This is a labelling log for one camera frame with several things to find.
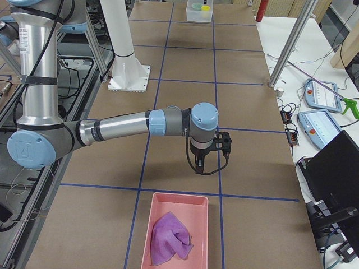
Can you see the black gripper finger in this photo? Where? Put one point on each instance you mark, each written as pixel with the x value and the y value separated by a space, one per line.
pixel 196 167
pixel 201 167

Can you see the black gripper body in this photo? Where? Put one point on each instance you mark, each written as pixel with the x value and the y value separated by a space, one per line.
pixel 198 154

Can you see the purple microfiber cloth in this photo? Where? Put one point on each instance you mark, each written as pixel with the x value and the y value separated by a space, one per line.
pixel 169 237

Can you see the yellow plastic cup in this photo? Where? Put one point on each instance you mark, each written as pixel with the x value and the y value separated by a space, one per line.
pixel 205 8

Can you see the light green ceramic bowl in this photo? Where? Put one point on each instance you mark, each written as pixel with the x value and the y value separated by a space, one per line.
pixel 196 6

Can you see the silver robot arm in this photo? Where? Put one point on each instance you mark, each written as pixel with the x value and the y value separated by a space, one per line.
pixel 42 137

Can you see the pink plastic bin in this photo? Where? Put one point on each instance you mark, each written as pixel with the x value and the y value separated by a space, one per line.
pixel 192 211

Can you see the lower teach pendant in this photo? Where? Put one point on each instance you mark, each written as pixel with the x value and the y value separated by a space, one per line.
pixel 320 126

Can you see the teach pendant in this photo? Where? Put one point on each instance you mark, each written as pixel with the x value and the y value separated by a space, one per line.
pixel 320 126
pixel 319 97

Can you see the black monitor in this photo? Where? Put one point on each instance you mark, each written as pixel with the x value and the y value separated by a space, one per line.
pixel 332 177

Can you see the upper teach pendant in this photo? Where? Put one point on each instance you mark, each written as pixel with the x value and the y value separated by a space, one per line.
pixel 319 97

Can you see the translucent white plastic bin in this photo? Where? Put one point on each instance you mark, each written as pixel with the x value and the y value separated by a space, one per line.
pixel 198 15

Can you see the red fire extinguisher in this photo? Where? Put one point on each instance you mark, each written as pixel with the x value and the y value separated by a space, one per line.
pixel 261 10

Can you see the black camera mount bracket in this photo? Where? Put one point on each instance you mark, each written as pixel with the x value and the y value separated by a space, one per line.
pixel 222 142

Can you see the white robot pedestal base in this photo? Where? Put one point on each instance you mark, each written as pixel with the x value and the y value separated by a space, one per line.
pixel 128 74

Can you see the green handled reach grabber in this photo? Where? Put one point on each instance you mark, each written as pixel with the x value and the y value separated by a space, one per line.
pixel 350 104

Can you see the aluminium frame post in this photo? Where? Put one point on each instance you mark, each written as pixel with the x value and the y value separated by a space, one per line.
pixel 295 33

